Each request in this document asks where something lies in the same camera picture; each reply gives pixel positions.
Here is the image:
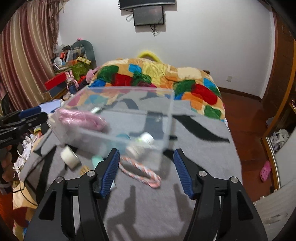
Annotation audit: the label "pink rope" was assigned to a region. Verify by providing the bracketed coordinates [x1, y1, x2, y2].
[57, 108, 110, 133]

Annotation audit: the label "white bandage roll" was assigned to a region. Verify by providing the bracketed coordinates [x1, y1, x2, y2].
[60, 146, 81, 169]

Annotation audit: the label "white ointment tube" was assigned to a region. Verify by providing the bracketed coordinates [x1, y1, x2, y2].
[91, 107, 103, 113]

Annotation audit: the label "right hand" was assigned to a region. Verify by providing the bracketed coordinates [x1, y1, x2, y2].
[1, 145, 15, 183]

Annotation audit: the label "blue white book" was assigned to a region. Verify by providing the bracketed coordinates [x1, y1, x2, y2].
[39, 99, 62, 114]

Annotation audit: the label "pink bunny toy bottle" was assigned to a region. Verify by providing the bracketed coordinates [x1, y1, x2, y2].
[66, 70, 79, 94]

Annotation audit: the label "red box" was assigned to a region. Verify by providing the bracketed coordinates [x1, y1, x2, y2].
[45, 72, 66, 91]

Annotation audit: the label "white suitcase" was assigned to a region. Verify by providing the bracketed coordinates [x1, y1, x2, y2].
[254, 180, 295, 240]

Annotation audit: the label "pink croc slipper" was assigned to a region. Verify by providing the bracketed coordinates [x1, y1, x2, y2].
[259, 161, 271, 182]

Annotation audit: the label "pink knit hat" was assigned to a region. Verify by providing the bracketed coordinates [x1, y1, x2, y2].
[86, 66, 100, 84]

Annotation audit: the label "striped pink curtain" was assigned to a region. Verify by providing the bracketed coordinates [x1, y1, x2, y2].
[1, 1, 63, 109]

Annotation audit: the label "grey black blanket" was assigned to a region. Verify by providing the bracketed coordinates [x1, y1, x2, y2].
[21, 96, 242, 240]

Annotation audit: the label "grey neck pillow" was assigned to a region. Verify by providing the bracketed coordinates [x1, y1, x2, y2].
[71, 40, 97, 69]

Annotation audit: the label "colourful patchwork quilt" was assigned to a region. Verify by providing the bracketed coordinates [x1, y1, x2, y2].
[89, 58, 226, 121]

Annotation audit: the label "clear plastic storage box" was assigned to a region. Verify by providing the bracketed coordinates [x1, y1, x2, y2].
[49, 87, 175, 170]

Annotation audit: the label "wooden wardrobe shelves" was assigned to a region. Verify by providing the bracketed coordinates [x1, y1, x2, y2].
[262, 11, 295, 190]

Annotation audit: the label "white wall socket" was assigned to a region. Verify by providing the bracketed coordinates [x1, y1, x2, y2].
[226, 76, 232, 82]

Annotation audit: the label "black wall television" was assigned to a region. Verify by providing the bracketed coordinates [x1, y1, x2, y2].
[119, 0, 176, 9]

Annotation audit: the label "small wall monitor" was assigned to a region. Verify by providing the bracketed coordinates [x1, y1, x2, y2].
[132, 6, 165, 27]

